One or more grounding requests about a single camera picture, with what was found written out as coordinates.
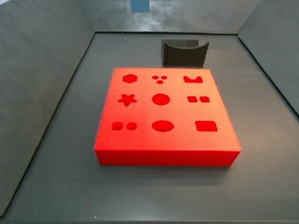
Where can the red shape sorter box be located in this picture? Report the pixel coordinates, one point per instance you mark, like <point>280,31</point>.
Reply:
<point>165,118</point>

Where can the blue tape patch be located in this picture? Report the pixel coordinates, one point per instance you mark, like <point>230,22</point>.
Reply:
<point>140,5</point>

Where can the dark grey arch holder block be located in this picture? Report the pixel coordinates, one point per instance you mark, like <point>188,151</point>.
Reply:
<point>184,53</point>

